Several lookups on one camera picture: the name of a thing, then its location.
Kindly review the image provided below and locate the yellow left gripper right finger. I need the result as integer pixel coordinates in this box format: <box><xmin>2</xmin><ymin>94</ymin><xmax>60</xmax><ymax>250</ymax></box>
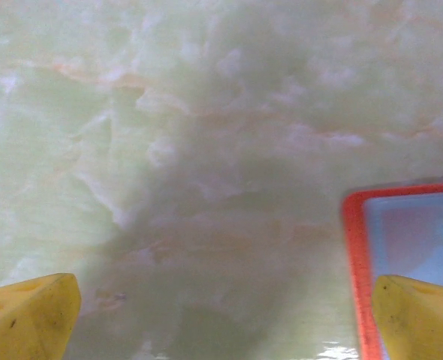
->
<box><xmin>371</xmin><ymin>274</ymin><xmax>443</xmax><ymax>360</ymax></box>

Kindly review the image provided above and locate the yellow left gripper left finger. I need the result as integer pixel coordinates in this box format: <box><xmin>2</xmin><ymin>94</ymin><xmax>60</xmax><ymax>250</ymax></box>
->
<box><xmin>0</xmin><ymin>272</ymin><xmax>82</xmax><ymax>360</ymax></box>

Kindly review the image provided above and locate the orange card holder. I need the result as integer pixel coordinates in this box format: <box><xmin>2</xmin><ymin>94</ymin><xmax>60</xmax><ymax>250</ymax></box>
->
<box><xmin>340</xmin><ymin>181</ymin><xmax>443</xmax><ymax>360</ymax></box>

